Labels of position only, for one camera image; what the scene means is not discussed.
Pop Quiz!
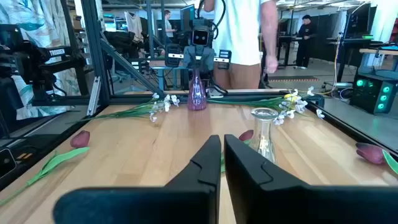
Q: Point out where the clear glass vase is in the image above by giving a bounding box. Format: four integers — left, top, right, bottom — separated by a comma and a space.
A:
248, 107, 280, 165

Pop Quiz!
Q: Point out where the person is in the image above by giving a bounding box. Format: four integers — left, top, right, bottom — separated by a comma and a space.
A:
203, 0, 280, 91
162, 9, 177, 44
294, 14, 318, 70

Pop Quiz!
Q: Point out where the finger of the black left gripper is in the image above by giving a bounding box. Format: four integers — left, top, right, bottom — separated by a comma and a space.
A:
183, 52, 200, 72
199, 52, 216, 72

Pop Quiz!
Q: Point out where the yellow tulip with green leaf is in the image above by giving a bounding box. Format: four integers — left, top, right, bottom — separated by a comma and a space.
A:
283, 92, 300, 103

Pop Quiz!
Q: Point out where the silver metal bracket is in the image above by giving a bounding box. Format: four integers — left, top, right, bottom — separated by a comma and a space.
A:
86, 76, 103, 116

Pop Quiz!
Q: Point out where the small black camera device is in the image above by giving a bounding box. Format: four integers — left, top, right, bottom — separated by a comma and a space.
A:
0, 147, 18, 180

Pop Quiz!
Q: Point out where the white flower sprig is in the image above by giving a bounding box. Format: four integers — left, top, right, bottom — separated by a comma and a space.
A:
207, 86, 326, 126
67, 92, 181, 124

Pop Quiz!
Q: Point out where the pink artificial tulip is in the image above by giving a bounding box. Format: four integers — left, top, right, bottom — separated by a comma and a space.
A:
355, 142, 398, 175

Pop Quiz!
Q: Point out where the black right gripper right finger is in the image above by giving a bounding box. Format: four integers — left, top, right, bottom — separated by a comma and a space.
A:
224, 134, 398, 224

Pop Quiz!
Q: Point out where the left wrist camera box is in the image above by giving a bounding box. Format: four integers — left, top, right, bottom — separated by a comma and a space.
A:
190, 26, 211, 47

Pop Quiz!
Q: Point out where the leaf patterned curtain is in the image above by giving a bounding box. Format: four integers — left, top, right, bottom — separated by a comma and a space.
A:
0, 0, 82, 121

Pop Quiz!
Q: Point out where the black computer with green lights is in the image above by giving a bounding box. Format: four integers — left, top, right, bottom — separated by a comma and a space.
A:
350, 73, 398, 116

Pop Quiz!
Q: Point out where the purple glass vase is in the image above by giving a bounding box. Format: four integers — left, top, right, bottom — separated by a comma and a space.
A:
187, 68, 208, 111

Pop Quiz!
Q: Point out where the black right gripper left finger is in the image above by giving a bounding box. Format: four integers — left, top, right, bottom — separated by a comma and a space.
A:
52, 134, 223, 224

